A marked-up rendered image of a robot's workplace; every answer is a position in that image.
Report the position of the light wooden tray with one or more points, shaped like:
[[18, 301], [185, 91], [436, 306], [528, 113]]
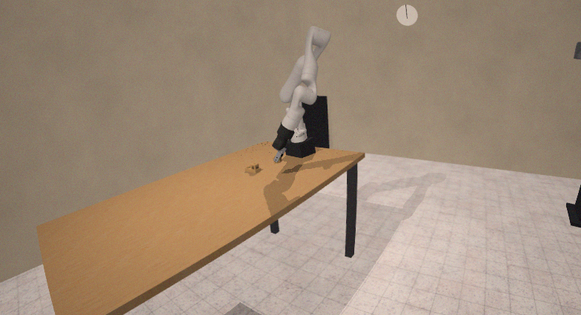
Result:
[[248, 169]]

